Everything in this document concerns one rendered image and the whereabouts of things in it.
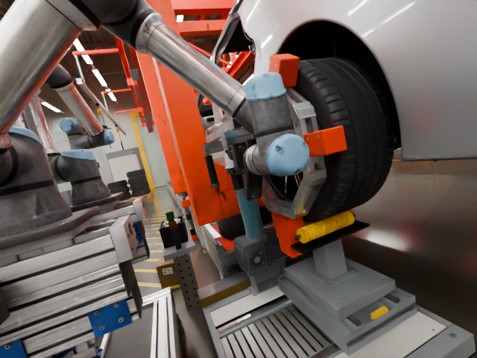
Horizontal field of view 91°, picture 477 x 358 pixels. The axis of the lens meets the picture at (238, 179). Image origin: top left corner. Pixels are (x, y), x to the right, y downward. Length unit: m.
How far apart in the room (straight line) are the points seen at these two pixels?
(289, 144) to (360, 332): 0.83
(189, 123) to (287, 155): 0.98
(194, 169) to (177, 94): 0.41
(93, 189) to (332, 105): 0.97
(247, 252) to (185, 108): 0.84
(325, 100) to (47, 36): 0.66
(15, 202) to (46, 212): 0.06
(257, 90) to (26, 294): 0.65
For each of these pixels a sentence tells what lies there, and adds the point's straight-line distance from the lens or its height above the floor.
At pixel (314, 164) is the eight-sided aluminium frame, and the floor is 0.78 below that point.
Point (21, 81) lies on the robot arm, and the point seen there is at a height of 1.08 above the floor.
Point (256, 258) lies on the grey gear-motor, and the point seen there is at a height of 0.32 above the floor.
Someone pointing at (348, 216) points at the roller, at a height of 0.53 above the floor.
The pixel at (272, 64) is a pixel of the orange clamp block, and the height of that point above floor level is 1.13.
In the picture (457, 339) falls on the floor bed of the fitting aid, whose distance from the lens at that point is 1.24.
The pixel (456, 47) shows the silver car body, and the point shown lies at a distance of 0.75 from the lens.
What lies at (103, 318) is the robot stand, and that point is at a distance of 0.77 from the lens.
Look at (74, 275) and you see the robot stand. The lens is 0.69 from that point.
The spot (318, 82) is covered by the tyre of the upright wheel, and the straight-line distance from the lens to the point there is 0.82.
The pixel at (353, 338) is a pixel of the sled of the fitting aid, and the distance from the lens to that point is 1.08.
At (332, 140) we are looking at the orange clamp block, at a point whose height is 0.85.
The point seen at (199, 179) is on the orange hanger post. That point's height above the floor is 0.78.
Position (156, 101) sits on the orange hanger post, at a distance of 3.37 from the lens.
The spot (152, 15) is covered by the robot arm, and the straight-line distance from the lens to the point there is 0.64.
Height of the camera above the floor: 0.88
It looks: 6 degrees down
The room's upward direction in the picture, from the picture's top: 13 degrees counter-clockwise
